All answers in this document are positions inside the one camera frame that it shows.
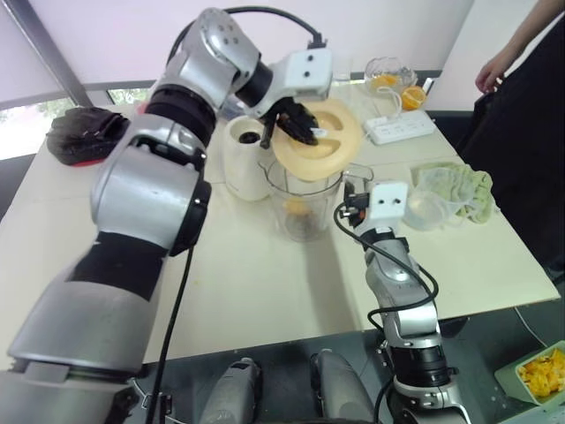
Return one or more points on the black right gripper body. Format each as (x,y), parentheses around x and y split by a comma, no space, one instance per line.
(356,205)

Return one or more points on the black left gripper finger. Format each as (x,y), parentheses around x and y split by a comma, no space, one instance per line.
(266,134)
(300,126)

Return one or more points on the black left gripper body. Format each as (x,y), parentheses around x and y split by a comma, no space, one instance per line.
(287,108)

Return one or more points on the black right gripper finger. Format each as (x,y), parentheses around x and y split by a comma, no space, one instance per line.
(349,188)

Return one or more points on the cream blender lid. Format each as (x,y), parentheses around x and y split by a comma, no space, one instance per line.
(326,165)

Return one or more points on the clear blender jar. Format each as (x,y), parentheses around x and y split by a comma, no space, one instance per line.
(282,194)

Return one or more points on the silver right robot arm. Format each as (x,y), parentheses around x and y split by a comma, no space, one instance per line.
(410,318)

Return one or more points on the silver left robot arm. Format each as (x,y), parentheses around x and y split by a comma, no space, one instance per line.
(145,185)

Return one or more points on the cream blender base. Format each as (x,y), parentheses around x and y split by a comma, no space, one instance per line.
(243,172)

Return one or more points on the person's bare hand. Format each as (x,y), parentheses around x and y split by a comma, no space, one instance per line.
(490,75)

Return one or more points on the small clear plastic bowl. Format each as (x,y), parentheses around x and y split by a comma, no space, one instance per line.
(424,212)

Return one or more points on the white power strip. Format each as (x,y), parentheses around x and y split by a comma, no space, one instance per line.
(397,128)

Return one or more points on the orange slices in glass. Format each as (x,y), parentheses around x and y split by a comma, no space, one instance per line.
(384,81)

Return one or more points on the glass bowl with orange slices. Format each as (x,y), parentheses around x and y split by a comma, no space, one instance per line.
(388,66)

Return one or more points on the cut orange half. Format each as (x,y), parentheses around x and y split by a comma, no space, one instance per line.
(412,98)

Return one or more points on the pale green cloth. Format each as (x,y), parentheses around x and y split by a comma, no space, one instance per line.
(468,185)

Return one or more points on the black bundle with red base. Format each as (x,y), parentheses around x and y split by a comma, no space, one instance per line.
(84,132)

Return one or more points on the grey rounded shape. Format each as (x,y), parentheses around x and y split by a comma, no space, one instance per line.
(340,388)
(234,393)

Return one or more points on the person in dark clothes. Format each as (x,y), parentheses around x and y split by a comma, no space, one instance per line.
(529,132)

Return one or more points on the green tray of peels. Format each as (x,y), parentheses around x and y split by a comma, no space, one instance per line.
(507,380)

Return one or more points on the orange peel scraps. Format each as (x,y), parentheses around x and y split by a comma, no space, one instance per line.
(543,371)

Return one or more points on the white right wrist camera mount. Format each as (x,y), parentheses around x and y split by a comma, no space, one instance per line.
(388,190)

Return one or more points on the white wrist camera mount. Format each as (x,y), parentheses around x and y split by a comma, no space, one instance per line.
(304,66)
(388,190)

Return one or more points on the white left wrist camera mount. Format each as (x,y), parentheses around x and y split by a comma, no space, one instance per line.
(304,66)

